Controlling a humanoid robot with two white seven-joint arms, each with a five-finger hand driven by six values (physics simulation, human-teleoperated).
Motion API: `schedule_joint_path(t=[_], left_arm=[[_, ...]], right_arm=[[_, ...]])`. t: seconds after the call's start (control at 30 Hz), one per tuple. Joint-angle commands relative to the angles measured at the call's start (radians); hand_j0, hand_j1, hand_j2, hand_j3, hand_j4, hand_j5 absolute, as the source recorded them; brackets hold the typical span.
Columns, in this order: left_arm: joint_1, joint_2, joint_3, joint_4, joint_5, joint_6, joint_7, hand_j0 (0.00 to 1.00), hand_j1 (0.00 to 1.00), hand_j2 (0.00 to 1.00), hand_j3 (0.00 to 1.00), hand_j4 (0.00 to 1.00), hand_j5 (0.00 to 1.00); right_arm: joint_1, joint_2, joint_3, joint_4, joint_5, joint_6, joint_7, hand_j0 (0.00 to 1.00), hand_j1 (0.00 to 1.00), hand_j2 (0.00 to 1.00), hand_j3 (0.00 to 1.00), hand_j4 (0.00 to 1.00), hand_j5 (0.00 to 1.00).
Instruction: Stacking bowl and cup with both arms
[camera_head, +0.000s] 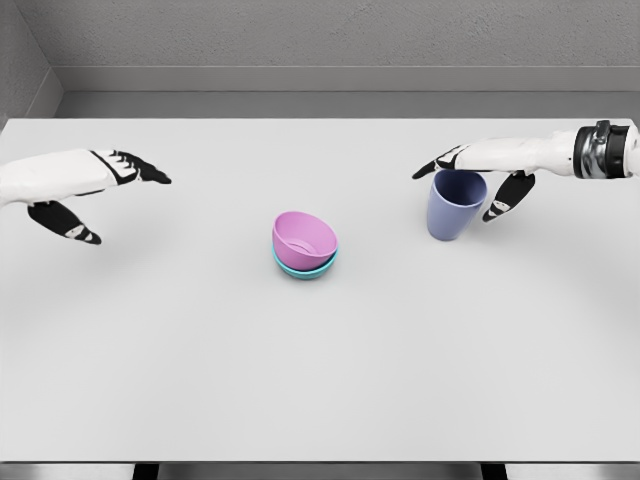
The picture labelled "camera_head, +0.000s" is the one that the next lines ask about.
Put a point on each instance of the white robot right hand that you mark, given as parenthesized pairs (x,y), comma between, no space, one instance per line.
(500,155)

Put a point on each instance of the lavender blue cup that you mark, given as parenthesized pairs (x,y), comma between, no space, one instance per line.
(450,215)

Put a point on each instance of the pink bowl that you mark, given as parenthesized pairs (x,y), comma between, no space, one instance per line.
(305,240)

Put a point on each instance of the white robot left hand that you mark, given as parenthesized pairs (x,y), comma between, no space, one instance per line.
(65,172)

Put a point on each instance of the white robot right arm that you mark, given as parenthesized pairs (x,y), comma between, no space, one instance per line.
(590,147)

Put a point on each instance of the teal bowl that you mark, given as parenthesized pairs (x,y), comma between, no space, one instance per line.
(305,274)

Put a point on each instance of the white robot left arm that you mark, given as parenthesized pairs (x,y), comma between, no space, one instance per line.
(7,184)

